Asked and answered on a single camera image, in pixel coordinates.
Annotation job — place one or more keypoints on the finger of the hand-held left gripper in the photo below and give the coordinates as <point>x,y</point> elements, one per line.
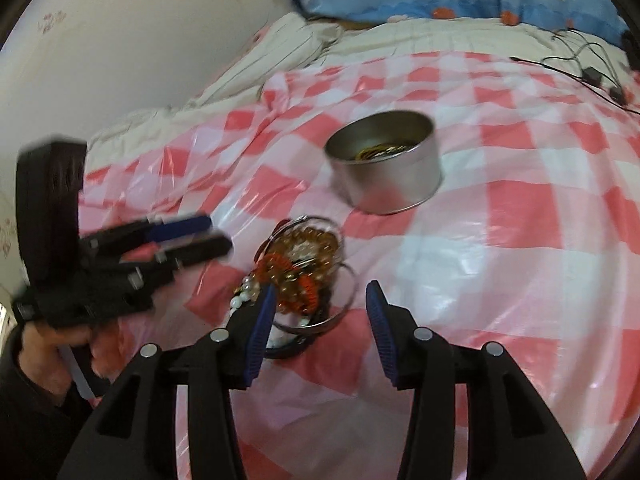
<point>180,226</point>
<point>205,250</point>

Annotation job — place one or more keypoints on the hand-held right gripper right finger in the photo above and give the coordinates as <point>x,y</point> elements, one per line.
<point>380,330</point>

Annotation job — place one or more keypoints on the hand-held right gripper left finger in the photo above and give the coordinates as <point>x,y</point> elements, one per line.
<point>260,340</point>

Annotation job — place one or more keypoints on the silver bangle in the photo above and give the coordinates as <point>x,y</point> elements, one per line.
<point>325,326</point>
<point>306,217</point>

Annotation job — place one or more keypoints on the round metal tin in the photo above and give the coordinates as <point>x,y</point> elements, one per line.
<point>390,180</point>

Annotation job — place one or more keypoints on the person's left forearm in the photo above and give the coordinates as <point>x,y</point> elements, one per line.
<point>30,430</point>

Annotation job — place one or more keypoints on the person's left hand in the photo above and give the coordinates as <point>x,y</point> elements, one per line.
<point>45,355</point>

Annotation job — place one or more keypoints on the pink checkered plastic sheet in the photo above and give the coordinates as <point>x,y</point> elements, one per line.
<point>500,260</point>

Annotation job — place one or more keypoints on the gold bangles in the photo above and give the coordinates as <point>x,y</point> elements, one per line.
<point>380,151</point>

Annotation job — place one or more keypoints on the small black adapter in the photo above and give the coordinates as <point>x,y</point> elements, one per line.
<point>593,76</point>
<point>616,94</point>

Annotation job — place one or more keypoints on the black device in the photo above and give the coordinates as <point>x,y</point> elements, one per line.
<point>627,41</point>

